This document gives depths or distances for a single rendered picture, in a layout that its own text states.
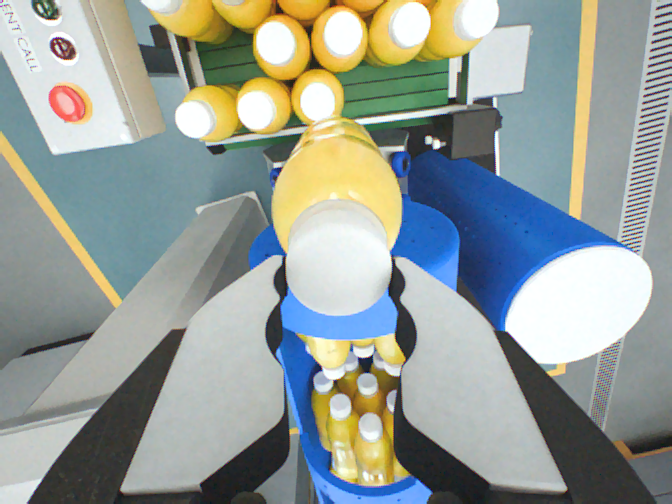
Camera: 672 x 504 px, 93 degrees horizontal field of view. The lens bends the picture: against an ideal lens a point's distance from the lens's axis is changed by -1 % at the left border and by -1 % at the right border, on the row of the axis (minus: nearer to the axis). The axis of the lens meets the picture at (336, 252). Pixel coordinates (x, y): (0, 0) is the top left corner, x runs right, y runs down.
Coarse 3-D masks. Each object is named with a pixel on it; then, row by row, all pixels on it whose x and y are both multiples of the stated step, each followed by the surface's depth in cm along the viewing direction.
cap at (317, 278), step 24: (312, 216) 12; (336, 216) 11; (360, 216) 12; (312, 240) 11; (336, 240) 11; (360, 240) 11; (384, 240) 12; (288, 264) 11; (312, 264) 11; (336, 264) 11; (360, 264) 11; (384, 264) 11; (312, 288) 12; (336, 288) 12; (360, 288) 12; (384, 288) 12; (336, 312) 12
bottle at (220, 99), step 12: (228, 84) 50; (192, 96) 38; (204, 96) 39; (216, 96) 40; (228, 96) 42; (216, 108) 39; (228, 108) 41; (216, 120) 39; (228, 120) 41; (240, 120) 45; (216, 132) 40; (228, 132) 42
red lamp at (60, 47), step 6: (60, 36) 32; (54, 42) 32; (60, 42) 32; (66, 42) 32; (54, 48) 32; (60, 48) 32; (66, 48) 32; (72, 48) 32; (54, 54) 32; (60, 54) 32; (66, 54) 32; (72, 54) 33; (66, 60) 33
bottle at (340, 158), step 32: (320, 128) 21; (352, 128) 21; (288, 160) 17; (320, 160) 14; (352, 160) 14; (384, 160) 16; (288, 192) 14; (320, 192) 13; (352, 192) 13; (384, 192) 14; (288, 224) 14; (384, 224) 14
